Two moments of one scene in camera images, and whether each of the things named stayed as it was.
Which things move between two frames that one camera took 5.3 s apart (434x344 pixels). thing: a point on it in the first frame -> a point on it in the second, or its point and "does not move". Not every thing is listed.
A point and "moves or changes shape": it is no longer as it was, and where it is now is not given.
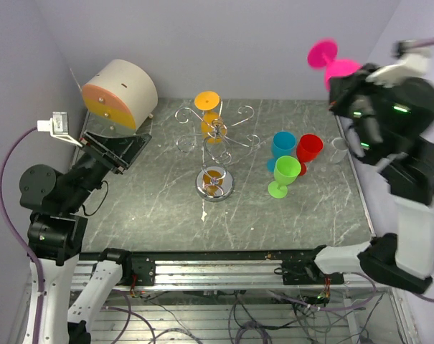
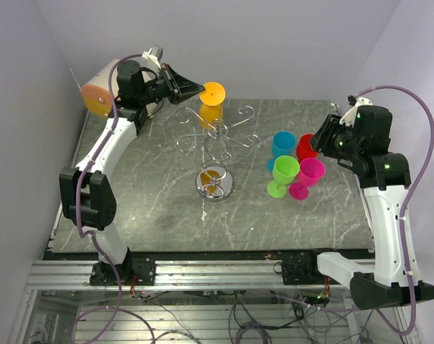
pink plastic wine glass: (323, 53) -> (311, 171)
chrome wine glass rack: (214, 182) does not move
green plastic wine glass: (286, 170) does not move
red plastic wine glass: (309, 146) does not move
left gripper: (125, 148) -> (181, 89)
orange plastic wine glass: (211, 122) moves or changes shape
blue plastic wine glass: (282, 145) does not move
